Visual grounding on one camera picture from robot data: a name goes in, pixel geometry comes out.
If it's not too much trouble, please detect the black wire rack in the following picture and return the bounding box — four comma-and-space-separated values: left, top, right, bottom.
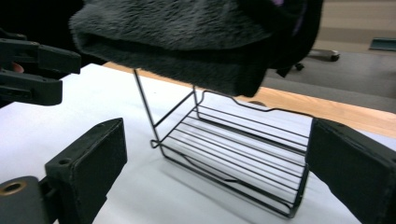
134, 68, 312, 219

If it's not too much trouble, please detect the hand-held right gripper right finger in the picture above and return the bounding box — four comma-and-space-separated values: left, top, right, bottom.
305, 118, 396, 224

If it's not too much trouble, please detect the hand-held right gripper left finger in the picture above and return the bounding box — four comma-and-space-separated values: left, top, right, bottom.
45, 118, 128, 224

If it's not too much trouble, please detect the light wooden desk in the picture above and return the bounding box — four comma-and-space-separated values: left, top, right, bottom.
320, 0, 396, 43

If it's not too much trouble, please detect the office chair base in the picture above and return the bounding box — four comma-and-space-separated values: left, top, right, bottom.
293, 48, 341, 71

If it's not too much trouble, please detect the black fuzzy cloth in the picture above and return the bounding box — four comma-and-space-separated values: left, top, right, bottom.
68, 0, 325, 98

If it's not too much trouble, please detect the teal rectangular desk panel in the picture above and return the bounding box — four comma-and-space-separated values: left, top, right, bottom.
369, 36, 396, 52

